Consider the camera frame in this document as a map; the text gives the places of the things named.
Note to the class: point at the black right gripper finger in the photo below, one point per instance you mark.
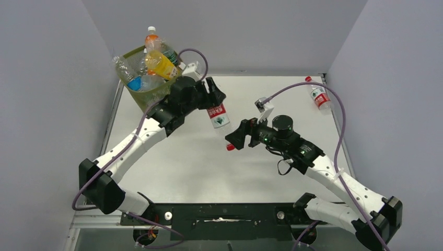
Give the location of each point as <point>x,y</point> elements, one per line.
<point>248,124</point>
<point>237,138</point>

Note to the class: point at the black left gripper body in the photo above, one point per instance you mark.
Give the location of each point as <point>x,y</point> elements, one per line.
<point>201,99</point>

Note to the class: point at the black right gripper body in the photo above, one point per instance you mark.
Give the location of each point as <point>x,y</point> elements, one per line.
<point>264,134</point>

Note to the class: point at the red label bottle red cap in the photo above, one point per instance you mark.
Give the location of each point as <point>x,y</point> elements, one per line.
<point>221,124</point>

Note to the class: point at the large clear plastic bottle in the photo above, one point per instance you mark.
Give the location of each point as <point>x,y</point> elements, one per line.
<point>149,82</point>

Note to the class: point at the yellow juice bottle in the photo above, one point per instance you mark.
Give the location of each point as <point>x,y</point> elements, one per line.
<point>161,65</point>

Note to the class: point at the blue label water bottle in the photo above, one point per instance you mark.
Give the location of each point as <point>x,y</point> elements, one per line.
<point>133,78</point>

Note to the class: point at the orange label tea bottle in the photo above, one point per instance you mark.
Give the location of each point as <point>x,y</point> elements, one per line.
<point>152,40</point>

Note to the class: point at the dark green label bottle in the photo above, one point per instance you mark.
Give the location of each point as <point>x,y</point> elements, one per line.
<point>169,53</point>

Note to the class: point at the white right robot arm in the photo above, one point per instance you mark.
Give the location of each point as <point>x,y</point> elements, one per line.
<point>371,217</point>

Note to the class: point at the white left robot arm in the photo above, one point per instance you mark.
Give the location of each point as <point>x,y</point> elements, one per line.
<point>99,179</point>

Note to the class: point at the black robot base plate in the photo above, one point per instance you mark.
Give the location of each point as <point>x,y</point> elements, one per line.
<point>229,221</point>

